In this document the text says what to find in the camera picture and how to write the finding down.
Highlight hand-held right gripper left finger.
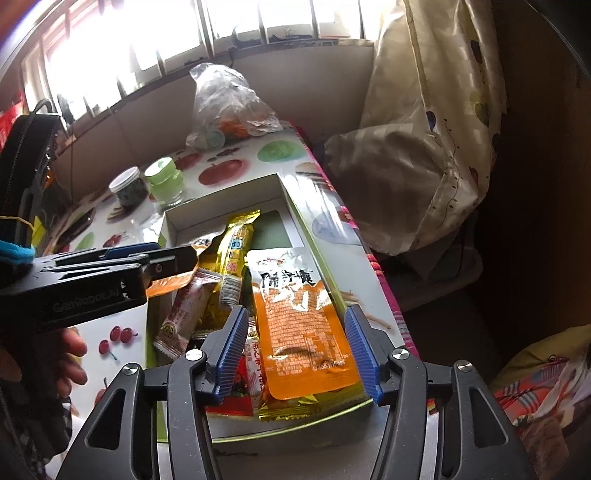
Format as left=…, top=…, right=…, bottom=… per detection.
left=55, top=305, right=250, bottom=480

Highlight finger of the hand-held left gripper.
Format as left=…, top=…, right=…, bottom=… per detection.
left=145, top=246, right=199, bottom=280
left=99, top=242, right=162, bottom=259

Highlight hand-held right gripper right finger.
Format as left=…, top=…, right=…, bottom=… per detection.
left=344, top=304, right=539, bottom=480

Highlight small orange snack packet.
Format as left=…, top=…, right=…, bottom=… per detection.
left=147, top=234, right=221, bottom=297

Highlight red black snack packet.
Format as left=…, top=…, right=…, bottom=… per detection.
left=203, top=364, right=259, bottom=416

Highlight white maroon snack packet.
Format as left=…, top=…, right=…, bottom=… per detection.
left=154, top=269, right=221, bottom=361

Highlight long yellow snack bar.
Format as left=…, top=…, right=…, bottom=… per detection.
left=216, top=209, right=262, bottom=308

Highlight large orange snack packet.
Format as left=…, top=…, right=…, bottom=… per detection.
left=244, top=247, right=364, bottom=401

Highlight yellow snack packet red oval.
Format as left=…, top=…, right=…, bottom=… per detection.
left=242, top=323, right=322, bottom=424

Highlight green white cardboard box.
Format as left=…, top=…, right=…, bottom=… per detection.
left=145, top=173, right=407, bottom=444

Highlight person's left hand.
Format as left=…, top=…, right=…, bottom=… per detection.
left=55, top=325, right=89, bottom=398

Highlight clear jar dark contents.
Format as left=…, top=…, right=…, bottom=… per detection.
left=109, top=167, right=147, bottom=208

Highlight black phone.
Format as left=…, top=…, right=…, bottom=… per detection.
left=55, top=208, right=96, bottom=247

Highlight green jar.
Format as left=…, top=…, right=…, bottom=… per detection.
left=144, top=157, right=185, bottom=208

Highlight teal fuzzy cloth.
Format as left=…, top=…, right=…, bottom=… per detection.
left=0, top=239, right=37, bottom=265

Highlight black zippered bag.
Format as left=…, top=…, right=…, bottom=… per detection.
left=0, top=111, right=62, bottom=252

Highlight fruit print tablecloth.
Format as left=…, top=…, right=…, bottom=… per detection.
left=41, top=120, right=421, bottom=480

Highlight clear plastic bag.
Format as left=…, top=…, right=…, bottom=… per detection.
left=186, top=62, right=283, bottom=149

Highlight colourful patterned cloth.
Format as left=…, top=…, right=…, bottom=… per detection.
left=489, top=323, right=591, bottom=462

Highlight window with metal bars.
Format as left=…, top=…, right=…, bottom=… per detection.
left=18, top=0, right=375, bottom=121

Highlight cream patterned curtain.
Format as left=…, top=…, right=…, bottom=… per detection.
left=323, top=0, right=509, bottom=259

